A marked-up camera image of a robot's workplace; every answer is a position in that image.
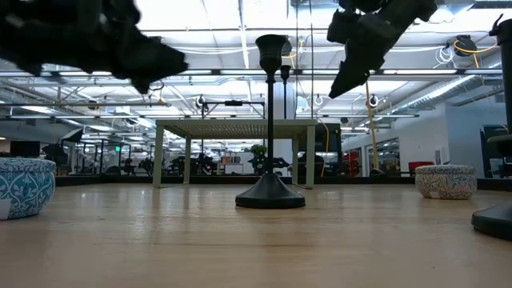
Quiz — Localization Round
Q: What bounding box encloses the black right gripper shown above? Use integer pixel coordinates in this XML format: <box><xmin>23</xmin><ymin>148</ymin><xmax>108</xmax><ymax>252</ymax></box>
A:
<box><xmin>326</xmin><ymin>0</ymin><xmax>438</xmax><ymax>99</ymax></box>

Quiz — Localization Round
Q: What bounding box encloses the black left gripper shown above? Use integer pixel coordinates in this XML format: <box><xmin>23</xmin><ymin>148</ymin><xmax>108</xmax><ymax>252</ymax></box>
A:
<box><xmin>0</xmin><ymin>0</ymin><xmax>189</xmax><ymax>95</ymax></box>

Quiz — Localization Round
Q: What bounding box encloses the black tall candlestick holder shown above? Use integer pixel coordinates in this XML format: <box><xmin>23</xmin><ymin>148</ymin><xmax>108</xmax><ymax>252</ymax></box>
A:
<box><xmin>279</xmin><ymin>64</ymin><xmax>292</xmax><ymax>120</ymax></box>
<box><xmin>470</xmin><ymin>14</ymin><xmax>512</xmax><ymax>242</ymax></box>
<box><xmin>234</xmin><ymin>34</ymin><xmax>306</xmax><ymax>210</ymax></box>

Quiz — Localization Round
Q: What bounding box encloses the blue floral candle tin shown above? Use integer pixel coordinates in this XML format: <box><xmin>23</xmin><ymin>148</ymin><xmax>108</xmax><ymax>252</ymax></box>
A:
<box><xmin>0</xmin><ymin>157</ymin><xmax>57</xmax><ymax>221</ymax></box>

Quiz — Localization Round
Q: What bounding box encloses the cream paisley candle tin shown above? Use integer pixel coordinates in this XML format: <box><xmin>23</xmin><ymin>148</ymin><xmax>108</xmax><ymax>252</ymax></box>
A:
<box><xmin>414</xmin><ymin>164</ymin><xmax>478</xmax><ymax>201</ymax></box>

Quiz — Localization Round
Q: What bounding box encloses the red chair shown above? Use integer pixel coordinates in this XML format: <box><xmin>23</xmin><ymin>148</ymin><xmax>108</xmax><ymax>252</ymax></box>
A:
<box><xmin>407</xmin><ymin>161</ymin><xmax>435</xmax><ymax>174</ymax></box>

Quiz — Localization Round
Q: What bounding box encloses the yellow hanging hose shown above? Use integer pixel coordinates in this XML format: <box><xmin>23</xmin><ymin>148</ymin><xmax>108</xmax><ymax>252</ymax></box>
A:
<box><xmin>364</xmin><ymin>82</ymin><xmax>382</xmax><ymax>171</ymax></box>

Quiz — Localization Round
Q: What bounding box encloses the black ceiling cable reel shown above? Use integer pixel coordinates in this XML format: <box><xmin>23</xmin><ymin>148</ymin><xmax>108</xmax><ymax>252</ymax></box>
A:
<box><xmin>454</xmin><ymin>34</ymin><xmax>478</xmax><ymax>58</ymax></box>

